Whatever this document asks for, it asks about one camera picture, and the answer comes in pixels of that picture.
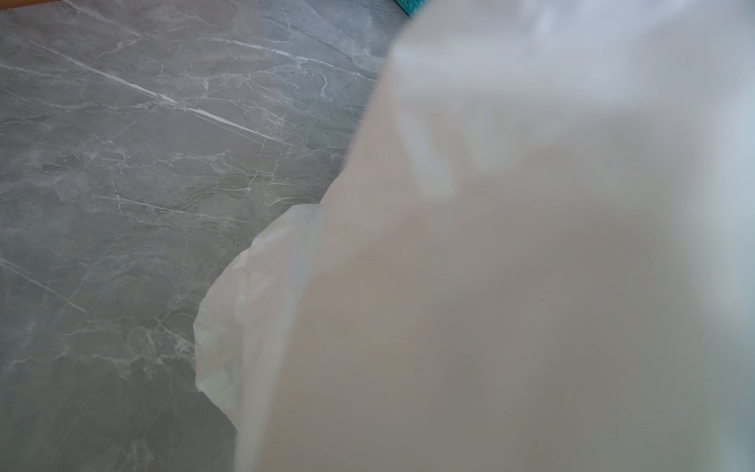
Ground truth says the white plastic bag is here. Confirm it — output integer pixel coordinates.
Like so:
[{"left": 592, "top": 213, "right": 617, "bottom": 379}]
[{"left": 194, "top": 1, "right": 754, "bottom": 471}]

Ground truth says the teal plastic basket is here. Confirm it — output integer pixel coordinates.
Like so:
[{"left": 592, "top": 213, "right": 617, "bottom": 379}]
[{"left": 394, "top": 0, "right": 425, "bottom": 17}]

